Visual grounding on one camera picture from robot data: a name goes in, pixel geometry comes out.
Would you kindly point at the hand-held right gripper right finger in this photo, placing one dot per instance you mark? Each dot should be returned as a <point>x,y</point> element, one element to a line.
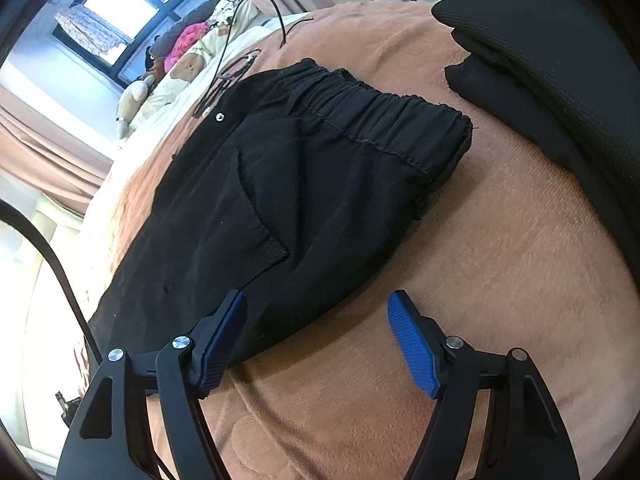
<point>412,345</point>

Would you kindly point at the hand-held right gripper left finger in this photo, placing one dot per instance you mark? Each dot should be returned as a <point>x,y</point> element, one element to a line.
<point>222,345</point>

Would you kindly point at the black pants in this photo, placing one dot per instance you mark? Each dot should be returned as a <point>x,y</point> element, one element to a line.
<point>300,185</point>

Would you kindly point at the brown fleece blanket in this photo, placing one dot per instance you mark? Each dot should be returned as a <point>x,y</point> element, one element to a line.
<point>500,260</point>

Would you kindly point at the beige plush toy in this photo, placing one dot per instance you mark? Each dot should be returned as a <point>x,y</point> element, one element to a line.
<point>131,105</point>

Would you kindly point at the teddy bear pillow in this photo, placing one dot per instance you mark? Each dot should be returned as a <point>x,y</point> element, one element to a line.
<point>170,87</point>

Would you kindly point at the brown plush toy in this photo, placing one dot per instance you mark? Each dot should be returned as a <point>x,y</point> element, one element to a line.
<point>157,69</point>

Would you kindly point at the pink cloth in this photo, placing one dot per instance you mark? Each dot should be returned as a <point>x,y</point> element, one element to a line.
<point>187,42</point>

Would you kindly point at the folded black knit garment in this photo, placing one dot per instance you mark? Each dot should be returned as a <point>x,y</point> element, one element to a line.
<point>525,60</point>

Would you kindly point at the dark brown pillow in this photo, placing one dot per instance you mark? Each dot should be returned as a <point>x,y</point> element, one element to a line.
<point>200,15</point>

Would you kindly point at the spotted white cloth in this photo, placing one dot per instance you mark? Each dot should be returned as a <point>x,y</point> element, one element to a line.
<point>224,12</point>

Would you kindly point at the floral cloth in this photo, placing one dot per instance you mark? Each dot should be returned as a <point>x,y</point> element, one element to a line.
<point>90,27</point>

